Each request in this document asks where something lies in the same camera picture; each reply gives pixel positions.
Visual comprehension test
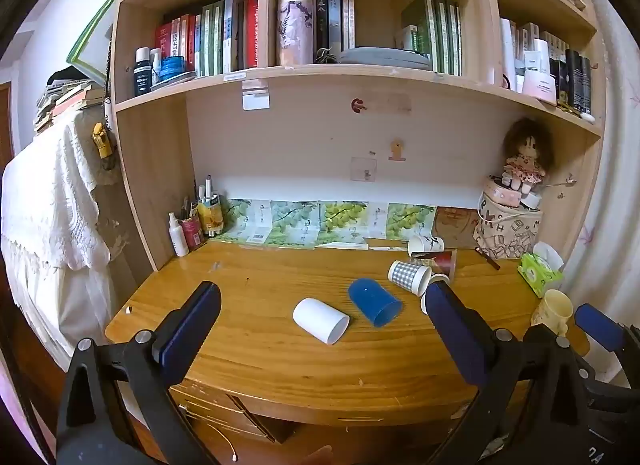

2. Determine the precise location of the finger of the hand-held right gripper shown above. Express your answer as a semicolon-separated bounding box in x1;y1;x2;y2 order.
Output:
574;303;640;388

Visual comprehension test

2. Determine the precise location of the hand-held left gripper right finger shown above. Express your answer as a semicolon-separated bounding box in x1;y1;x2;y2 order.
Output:
424;281;597;465

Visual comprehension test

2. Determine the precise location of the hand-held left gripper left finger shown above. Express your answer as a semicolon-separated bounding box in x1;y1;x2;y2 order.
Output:
55;281;222;465

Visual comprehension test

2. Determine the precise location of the dark red printed cup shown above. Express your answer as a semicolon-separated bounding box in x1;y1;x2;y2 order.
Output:
411;250;458;282

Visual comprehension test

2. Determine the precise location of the checkered paper cup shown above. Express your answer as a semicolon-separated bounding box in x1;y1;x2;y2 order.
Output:
388;260;432;296

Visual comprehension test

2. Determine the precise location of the blue plastic cup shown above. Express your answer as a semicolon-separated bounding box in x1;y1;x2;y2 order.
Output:
348;277;404;328

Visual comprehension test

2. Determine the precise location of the white ink-print paper cup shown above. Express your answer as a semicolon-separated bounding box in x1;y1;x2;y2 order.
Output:
407;235;445;258

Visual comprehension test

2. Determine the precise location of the plain white cup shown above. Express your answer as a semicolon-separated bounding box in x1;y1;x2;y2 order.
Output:
292;297;351;347

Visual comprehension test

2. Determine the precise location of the pale yellow mug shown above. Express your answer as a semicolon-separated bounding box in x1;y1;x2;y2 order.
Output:
530;289;574;338

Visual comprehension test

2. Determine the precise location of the green tissue box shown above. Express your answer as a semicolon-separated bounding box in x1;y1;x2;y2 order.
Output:
516;241;566;298

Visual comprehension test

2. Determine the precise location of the wooden desk drawer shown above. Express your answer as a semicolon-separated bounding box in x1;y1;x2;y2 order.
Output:
169;379;282;446

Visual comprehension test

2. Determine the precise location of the brown pen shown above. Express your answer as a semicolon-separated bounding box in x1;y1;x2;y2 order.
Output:
475;247;501;271

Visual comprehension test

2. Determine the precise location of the white spray bottle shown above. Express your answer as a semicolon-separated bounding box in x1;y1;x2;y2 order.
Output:
168;212;190;257

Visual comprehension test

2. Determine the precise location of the wooden desk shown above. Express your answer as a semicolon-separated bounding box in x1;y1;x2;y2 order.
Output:
104;237;592;465

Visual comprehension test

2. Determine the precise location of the red pen can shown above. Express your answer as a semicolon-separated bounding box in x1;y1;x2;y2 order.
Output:
180;215;204;249

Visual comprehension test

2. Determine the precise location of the brown printed card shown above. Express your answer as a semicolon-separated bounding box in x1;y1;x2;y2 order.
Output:
432;207;482;250

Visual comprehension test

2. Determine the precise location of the letter-print canvas bag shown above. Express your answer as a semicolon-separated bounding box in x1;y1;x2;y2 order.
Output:
472;190;545;261

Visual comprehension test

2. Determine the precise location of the yellow printed pen holder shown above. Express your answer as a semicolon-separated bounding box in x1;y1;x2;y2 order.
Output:
197;194;224;237

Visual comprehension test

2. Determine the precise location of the leaf print carton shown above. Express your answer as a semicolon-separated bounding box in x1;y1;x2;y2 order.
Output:
215;198;274;245
264;200;321;248
367;202;436;242
316;200;372;250

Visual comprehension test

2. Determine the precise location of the white floral curtain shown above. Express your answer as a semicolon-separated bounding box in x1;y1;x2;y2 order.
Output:
562;0;640;388

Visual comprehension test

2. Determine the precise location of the pink round box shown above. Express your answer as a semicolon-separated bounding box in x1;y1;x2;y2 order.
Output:
482;176;536;207

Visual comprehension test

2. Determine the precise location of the wooden bookshelf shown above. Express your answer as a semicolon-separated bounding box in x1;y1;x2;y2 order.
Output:
107;0;609;277

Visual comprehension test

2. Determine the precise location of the brown-haired rag doll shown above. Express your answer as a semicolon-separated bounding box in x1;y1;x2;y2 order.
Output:
500;118;554;196

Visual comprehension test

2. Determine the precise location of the white lace cloth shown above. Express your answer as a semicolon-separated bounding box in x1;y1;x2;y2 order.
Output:
0;118;122;358

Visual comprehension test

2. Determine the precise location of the yellow hanging toy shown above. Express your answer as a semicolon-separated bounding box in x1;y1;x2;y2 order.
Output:
91;121;114;161

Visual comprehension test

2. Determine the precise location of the row of black cosmetic bottles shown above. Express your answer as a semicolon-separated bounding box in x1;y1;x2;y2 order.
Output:
556;48;594;114

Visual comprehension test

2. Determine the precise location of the white paper label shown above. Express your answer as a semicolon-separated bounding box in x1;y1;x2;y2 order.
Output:
241;80;271;111

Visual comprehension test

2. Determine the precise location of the white pink cosmetic box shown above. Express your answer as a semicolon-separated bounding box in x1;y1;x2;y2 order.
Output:
521;38;559;106

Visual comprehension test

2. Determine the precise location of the black cosmetic bottle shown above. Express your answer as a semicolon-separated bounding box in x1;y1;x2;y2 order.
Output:
133;47;153;97

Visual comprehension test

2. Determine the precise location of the blue cosmetic jar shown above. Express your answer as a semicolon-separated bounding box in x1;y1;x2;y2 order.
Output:
159;56;186;82

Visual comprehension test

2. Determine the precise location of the pile of books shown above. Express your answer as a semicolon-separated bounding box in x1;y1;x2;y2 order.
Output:
33;64;109;134

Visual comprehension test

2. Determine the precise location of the row of white cosmetic bottles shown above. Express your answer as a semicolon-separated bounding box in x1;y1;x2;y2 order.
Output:
499;18;526;92

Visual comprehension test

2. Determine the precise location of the grey flat pouch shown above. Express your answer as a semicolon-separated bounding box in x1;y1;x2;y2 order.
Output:
339;46;432;71

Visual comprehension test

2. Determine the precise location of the row of red green books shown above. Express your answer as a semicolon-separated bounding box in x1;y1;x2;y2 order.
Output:
154;0;259;79

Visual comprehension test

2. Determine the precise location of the row of dark green books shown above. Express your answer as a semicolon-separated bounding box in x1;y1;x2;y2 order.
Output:
400;0;462;77

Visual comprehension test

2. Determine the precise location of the white small carton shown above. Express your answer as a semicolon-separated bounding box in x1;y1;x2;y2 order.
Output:
394;25;419;52

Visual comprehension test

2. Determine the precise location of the green framed picture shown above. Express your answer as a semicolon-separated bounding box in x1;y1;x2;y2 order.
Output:
68;0;121;82

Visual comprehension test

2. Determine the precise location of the floral cylinder tube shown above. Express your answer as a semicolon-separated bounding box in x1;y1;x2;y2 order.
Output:
276;0;316;67

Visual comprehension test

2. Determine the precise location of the row of dark grey books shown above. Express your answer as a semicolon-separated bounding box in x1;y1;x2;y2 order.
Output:
300;0;357;64

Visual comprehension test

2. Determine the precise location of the white cable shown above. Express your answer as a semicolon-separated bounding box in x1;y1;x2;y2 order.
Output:
199;419;239;462

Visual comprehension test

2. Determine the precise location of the clear adhesive wall hook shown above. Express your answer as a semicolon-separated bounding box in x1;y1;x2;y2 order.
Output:
350;156;376;182

